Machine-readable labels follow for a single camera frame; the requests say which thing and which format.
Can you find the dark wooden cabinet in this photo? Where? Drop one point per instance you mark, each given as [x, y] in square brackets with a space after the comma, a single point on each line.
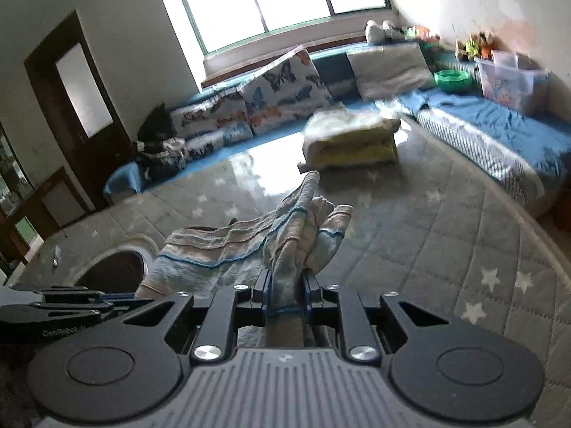
[58, 205]

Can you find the blue stool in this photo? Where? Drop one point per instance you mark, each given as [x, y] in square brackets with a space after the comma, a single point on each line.
[122, 178]

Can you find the blue beige striped pants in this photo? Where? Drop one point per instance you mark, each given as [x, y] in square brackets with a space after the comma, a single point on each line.
[223, 240]

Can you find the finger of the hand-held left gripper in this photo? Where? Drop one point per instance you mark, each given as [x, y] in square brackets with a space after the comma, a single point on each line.
[71, 310]
[71, 296]

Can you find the folded yellow cloth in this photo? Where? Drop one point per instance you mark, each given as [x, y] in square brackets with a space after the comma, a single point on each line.
[352, 142]

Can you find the blue sofa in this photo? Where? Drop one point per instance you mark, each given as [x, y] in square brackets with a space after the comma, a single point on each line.
[334, 71]

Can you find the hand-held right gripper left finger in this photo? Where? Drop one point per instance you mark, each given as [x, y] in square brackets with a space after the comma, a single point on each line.
[266, 292]

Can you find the butterfly print blanket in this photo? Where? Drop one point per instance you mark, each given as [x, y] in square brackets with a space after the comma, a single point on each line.
[223, 140]

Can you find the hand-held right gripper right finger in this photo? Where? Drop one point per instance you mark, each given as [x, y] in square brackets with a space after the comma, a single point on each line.
[306, 292]

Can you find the dark wooden door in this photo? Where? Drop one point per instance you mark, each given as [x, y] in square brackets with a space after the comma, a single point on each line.
[107, 142]

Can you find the white grey cushion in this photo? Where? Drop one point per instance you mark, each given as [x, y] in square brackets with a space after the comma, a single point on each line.
[388, 71]

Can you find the colourful small plush toys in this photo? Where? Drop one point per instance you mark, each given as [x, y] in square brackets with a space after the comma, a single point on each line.
[421, 33]

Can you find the long butterfly print cushion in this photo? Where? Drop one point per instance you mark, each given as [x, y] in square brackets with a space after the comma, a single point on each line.
[205, 113]

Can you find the small metal tool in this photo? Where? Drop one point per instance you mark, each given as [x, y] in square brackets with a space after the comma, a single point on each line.
[56, 261]

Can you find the white patterned mattress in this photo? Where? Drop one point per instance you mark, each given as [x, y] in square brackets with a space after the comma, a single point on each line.
[481, 151]

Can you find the white plush toy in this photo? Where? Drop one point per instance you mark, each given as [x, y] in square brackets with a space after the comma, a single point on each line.
[377, 31]

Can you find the square butterfly print cushion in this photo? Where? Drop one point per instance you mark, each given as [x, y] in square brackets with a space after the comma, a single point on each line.
[285, 93]

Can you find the black white cloth bag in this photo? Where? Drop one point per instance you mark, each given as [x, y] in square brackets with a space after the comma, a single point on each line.
[163, 160]

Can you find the green plastic basin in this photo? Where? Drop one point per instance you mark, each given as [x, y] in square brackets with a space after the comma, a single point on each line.
[453, 81]

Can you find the blue bedsheet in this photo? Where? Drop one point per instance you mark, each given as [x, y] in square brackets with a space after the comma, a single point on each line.
[504, 125]

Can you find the clear plastic storage box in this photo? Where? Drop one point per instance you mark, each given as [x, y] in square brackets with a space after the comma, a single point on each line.
[508, 82]

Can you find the brown green plush toys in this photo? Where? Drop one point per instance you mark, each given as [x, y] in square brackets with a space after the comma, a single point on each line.
[479, 44]

